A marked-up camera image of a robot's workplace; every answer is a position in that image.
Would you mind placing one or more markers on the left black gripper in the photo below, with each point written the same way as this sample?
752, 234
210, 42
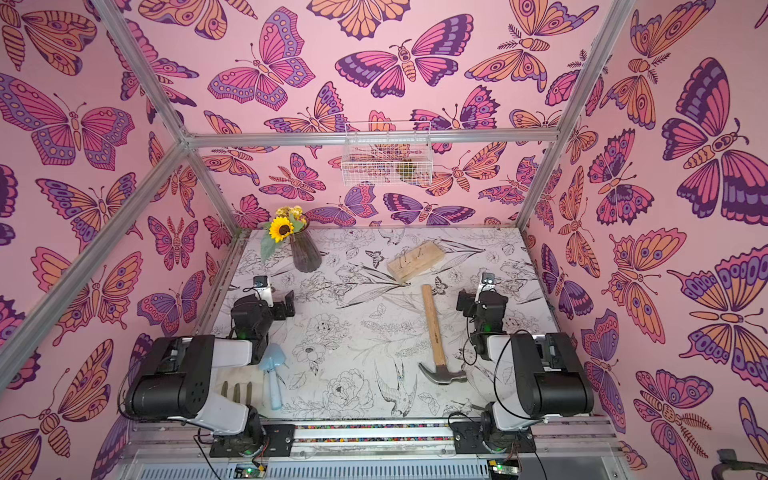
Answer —
278, 308

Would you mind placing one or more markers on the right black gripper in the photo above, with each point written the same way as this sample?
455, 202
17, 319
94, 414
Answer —
470, 303

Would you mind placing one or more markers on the wooden handle claw hammer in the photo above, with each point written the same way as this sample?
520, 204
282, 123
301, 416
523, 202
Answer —
440, 374

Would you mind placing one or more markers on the wooden block with nails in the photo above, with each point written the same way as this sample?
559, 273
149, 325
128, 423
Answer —
414, 262

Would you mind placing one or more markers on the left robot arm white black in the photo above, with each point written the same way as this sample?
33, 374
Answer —
175, 381

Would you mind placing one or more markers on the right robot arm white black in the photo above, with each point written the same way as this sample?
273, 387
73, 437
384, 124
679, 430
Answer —
533, 379

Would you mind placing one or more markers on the light blue garden trowel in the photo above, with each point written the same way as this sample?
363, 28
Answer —
272, 359

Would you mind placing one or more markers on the green garden hand fork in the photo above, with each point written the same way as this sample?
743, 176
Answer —
241, 393

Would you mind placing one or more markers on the dark glass vase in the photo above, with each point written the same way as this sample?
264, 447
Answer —
306, 256

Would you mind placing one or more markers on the artificial sunflower bouquet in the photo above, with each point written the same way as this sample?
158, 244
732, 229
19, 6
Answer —
288, 222

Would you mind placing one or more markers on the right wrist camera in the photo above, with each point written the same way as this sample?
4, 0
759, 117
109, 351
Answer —
487, 282

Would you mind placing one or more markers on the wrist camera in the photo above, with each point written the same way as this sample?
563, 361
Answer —
487, 282
261, 287

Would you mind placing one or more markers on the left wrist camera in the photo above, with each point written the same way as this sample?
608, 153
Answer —
261, 287

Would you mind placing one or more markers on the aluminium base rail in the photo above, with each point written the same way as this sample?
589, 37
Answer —
431, 448

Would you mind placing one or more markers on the white wire basket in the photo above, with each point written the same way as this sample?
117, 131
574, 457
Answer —
384, 154

